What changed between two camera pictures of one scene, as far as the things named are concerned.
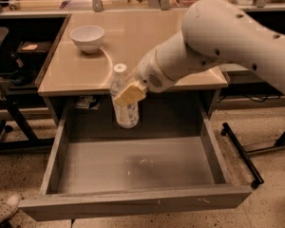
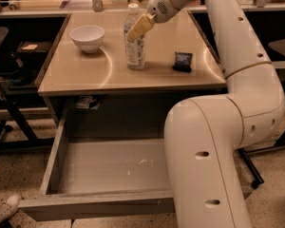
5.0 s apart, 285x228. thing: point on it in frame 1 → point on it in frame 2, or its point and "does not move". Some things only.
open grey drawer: (124, 175) does not move
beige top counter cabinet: (87, 47) does not move
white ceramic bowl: (88, 38) does not move
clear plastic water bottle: (127, 115) → (135, 50)
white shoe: (4, 211) does not move
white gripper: (147, 70) → (161, 6)
